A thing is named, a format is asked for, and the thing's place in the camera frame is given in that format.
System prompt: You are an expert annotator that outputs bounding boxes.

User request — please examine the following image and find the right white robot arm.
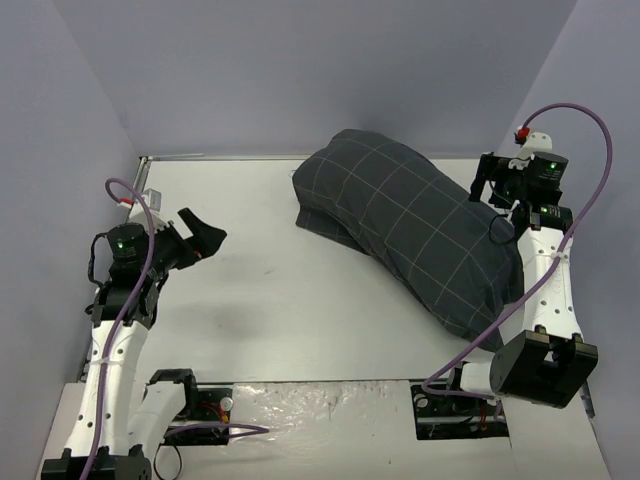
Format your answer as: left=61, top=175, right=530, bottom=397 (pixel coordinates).
left=443, top=152, right=598, bottom=413

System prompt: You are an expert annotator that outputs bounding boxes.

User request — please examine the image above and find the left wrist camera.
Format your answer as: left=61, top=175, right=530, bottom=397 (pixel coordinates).
left=127, top=188, right=167, bottom=229

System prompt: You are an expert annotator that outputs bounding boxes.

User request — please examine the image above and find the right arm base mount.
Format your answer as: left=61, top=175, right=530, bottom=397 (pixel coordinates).
left=410, top=383, right=509, bottom=441

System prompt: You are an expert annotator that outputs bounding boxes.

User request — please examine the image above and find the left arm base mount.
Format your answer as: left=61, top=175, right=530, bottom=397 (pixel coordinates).
left=165, top=384, right=233, bottom=447

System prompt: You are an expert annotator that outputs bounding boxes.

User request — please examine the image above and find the dark grey checked pillowcase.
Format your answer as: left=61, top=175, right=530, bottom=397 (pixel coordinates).
left=292, top=129, right=524, bottom=341

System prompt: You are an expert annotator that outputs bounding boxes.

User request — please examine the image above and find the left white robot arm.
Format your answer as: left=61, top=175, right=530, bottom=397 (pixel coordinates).
left=41, top=208, right=227, bottom=479

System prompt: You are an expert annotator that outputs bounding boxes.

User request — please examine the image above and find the black cable loop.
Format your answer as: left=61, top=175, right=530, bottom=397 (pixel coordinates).
left=152, top=442, right=184, bottom=480

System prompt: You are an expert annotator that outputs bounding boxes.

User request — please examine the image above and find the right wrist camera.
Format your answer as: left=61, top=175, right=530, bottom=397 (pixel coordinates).
left=514, top=127, right=553, bottom=160

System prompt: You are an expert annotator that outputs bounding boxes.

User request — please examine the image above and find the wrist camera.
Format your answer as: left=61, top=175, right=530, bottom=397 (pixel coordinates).
left=127, top=188, right=167, bottom=229
left=514, top=127, right=553, bottom=160

